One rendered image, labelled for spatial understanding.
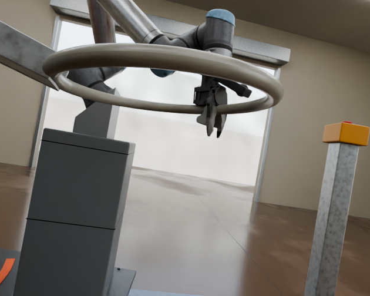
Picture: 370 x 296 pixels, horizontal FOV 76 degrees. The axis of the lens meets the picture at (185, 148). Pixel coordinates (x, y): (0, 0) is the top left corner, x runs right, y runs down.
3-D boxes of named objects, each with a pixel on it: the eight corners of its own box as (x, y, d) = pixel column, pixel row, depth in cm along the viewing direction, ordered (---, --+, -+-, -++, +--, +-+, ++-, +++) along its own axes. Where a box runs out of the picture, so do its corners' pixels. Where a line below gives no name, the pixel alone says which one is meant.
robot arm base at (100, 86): (91, 116, 139) (80, 103, 138) (118, 97, 143) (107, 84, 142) (86, 110, 120) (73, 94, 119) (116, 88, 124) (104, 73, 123)
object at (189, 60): (-11, 27, 22) (-9, -5, 22) (61, 100, 68) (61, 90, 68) (348, 100, 40) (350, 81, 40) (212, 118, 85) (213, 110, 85)
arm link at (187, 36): (166, 42, 83) (187, 30, 73) (188, 30, 88) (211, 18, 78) (178, 68, 86) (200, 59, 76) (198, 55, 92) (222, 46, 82)
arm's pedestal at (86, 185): (43, 261, 152) (66, 131, 153) (121, 269, 158) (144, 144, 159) (-11, 318, 102) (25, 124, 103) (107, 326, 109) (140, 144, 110)
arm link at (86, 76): (79, 101, 134) (59, 76, 132) (104, 87, 142) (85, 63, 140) (80, 89, 120) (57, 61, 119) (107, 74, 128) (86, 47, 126)
